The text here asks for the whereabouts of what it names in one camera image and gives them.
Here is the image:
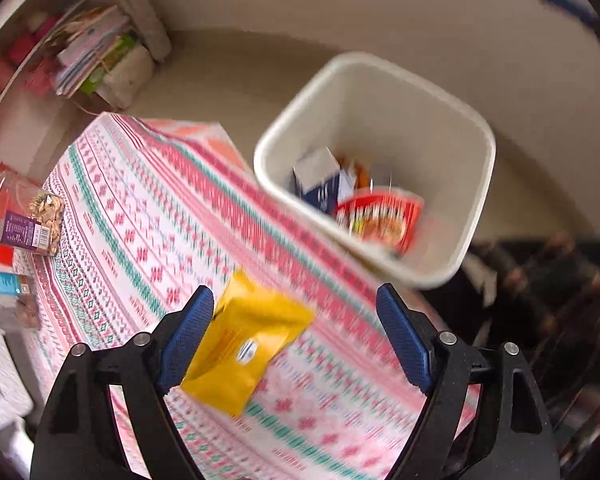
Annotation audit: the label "small blue white box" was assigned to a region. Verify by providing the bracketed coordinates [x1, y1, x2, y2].
[293, 146, 356, 216]

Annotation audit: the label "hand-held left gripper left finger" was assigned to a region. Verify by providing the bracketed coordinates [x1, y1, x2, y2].
[30, 285, 216, 480]

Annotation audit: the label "beige curtain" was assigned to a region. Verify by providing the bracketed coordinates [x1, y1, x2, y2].
[107, 0, 173, 63]

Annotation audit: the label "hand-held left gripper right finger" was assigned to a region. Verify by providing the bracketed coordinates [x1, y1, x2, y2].
[376, 283, 561, 480]

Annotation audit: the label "patterned red green tablecloth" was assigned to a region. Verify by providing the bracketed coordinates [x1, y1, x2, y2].
[12, 112, 481, 480]

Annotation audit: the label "pink basket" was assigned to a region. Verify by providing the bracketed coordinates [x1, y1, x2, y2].
[27, 57, 56, 96]

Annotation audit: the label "white bookshelf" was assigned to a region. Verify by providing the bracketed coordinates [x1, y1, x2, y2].
[0, 0, 96, 161]

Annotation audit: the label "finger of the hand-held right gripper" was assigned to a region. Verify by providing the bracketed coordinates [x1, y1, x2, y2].
[535, 0, 600, 43]

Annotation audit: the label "red snack bag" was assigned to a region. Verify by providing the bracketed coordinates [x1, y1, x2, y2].
[336, 186, 425, 256]

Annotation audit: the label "white woven bag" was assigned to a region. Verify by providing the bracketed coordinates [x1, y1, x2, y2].
[97, 45, 155, 111]

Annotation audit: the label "stack of papers and books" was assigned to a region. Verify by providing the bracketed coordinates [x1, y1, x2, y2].
[50, 5, 133, 98]

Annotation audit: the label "yellow snack packet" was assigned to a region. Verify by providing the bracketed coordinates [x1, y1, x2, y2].
[180, 270, 316, 417]

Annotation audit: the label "grey striped sofa cover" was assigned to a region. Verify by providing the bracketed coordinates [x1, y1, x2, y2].
[0, 332, 33, 431]

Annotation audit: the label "clear jar with blue label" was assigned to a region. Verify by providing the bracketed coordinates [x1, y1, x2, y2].
[0, 270, 41, 333]

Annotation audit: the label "clear jar with purple label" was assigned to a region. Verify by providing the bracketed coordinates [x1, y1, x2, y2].
[0, 167, 65, 257]

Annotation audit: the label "white trash bin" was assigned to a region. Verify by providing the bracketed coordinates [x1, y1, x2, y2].
[253, 51, 497, 291]

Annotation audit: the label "person's dark plaid pants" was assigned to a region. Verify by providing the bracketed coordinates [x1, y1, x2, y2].
[467, 232, 600, 480]

